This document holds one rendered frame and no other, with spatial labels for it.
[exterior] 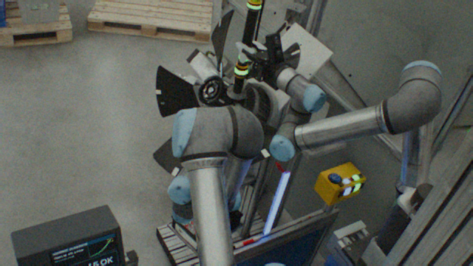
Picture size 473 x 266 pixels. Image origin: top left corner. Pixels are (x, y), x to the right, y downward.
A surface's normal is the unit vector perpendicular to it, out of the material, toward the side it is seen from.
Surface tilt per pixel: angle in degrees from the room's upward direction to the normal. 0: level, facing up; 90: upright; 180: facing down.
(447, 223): 90
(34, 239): 15
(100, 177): 0
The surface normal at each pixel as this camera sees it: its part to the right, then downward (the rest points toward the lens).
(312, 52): -0.55, -0.31
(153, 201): 0.15, -0.75
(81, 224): 0.02, -0.88
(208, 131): 0.35, -0.15
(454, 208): -0.87, 0.21
